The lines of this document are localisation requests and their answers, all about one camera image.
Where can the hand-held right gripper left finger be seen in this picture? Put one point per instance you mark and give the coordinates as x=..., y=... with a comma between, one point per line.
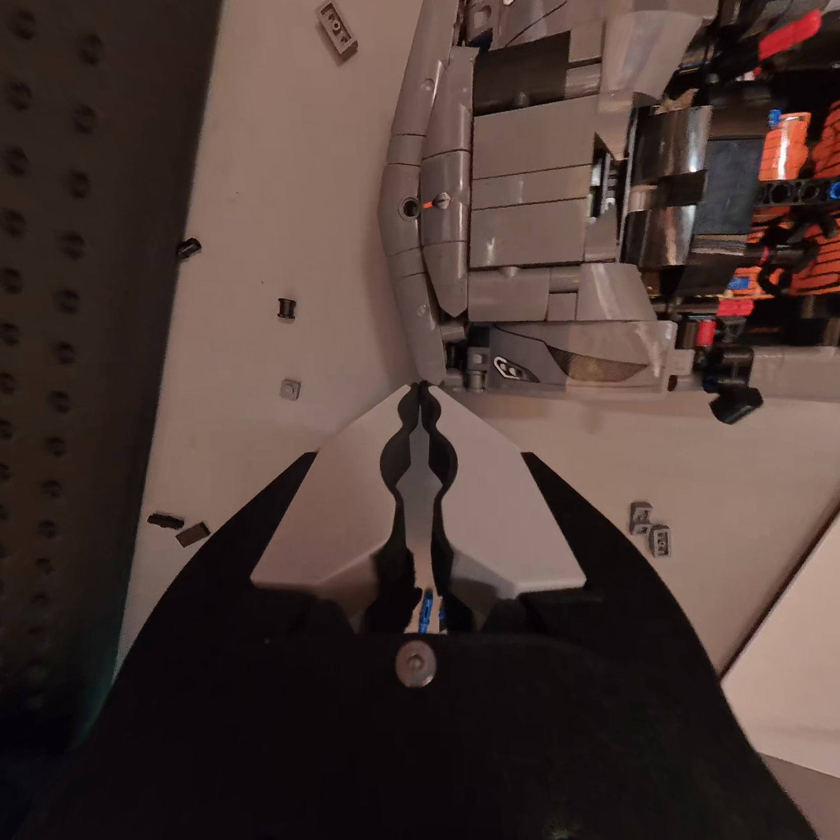
x=321, y=525

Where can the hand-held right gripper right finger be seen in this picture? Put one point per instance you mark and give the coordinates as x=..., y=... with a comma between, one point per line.
x=512, y=525

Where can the dark flat lego tile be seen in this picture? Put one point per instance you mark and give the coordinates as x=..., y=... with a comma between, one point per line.
x=193, y=535

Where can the small grey lego plate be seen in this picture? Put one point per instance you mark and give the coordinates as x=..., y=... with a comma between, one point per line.
x=290, y=389

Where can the black lego pin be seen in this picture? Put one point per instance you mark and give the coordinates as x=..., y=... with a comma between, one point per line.
x=165, y=521

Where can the black lego bush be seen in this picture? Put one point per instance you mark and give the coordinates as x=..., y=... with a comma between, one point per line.
x=287, y=308

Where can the short black lego connector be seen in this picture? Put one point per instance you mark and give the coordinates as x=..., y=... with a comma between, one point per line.
x=189, y=248

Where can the grey lego tile with markings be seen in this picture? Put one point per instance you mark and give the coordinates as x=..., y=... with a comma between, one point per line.
x=338, y=31

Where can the black perforated panel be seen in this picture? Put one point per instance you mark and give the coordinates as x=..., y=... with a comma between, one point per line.
x=65, y=262

